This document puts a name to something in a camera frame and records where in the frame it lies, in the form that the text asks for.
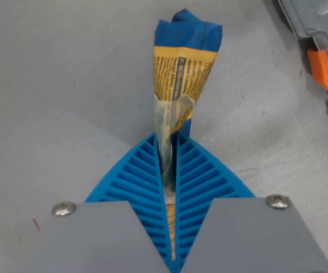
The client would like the blue and yellow bag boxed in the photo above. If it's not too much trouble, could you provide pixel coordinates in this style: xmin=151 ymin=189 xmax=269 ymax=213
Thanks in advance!
xmin=151 ymin=9 xmax=224 ymax=261

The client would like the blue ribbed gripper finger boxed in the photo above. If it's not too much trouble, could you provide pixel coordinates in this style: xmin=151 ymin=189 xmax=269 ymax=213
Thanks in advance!
xmin=32 ymin=133 xmax=179 ymax=273
xmin=175 ymin=134 xmax=328 ymax=273

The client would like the orange case latch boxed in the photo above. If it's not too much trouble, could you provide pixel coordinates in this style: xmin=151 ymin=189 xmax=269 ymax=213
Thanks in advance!
xmin=306 ymin=48 xmax=328 ymax=96

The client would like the grey plastic organizer case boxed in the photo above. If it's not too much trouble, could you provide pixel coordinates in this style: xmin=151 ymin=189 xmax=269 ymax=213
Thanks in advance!
xmin=274 ymin=0 xmax=328 ymax=148

